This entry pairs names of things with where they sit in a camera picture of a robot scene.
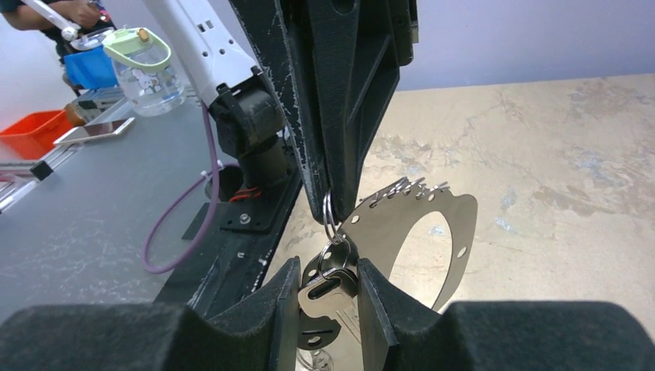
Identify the clear water bottle green lid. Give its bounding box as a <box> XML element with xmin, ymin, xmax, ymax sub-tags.
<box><xmin>103</xmin><ymin>27</ymin><xmax>185</xmax><ymax>117</ymax></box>

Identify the blue plastic bin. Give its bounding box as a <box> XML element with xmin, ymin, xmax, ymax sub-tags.
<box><xmin>63</xmin><ymin>47</ymin><xmax>118</xmax><ymax>89</ymax></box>

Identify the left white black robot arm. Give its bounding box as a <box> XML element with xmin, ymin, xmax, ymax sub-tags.
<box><xmin>146</xmin><ymin>1</ymin><xmax>419</xmax><ymax>221</ymax></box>

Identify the silver key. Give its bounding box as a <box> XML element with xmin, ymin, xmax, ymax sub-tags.
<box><xmin>298</xmin><ymin>267</ymin><xmax>358</xmax><ymax>350</ymax></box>

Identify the aluminium frame rail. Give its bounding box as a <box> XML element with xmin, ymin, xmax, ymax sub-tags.
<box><xmin>1</xmin><ymin>87</ymin><xmax>123</xmax><ymax>212</ymax></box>

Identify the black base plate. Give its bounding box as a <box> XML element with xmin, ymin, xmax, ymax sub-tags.
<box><xmin>155</xmin><ymin>169</ymin><xmax>301</xmax><ymax>318</ymax></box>

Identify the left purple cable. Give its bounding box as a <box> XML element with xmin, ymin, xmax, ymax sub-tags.
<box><xmin>142</xmin><ymin>102</ymin><xmax>242</xmax><ymax>275</ymax></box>

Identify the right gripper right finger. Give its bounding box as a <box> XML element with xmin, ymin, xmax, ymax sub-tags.
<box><xmin>358</xmin><ymin>259</ymin><xmax>654</xmax><ymax>370</ymax></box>

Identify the silver split ring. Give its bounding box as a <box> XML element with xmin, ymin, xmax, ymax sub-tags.
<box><xmin>316</xmin><ymin>236</ymin><xmax>354</xmax><ymax>280</ymax></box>
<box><xmin>322</xmin><ymin>190</ymin><xmax>348</xmax><ymax>247</ymax></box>

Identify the smartphone on table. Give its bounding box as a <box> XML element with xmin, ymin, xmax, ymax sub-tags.
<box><xmin>53</xmin><ymin>117</ymin><xmax>136</xmax><ymax>146</ymax></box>

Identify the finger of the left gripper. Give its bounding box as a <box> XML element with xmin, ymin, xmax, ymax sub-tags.
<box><xmin>230</xmin><ymin>0</ymin><xmax>328</xmax><ymax>222</ymax></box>
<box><xmin>307</xmin><ymin>1</ymin><xmax>418</xmax><ymax>220</ymax></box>

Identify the brown small bottle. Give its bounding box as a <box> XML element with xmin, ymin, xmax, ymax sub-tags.
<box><xmin>63</xmin><ymin>100</ymin><xmax>102</xmax><ymax>127</ymax></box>

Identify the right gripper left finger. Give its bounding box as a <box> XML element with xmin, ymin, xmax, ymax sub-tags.
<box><xmin>1</xmin><ymin>258</ymin><xmax>300</xmax><ymax>370</ymax></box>

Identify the orange plastic bin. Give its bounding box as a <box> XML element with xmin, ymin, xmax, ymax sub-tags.
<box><xmin>1</xmin><ymin>110</ymin><xmax>73</xmax><ymax>160</ymax></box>

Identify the person hand in background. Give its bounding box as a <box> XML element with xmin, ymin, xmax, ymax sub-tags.
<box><xmin>59</xmin><ymin>1</ymin><xmax>101</xmax><ymax>29</ymax></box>

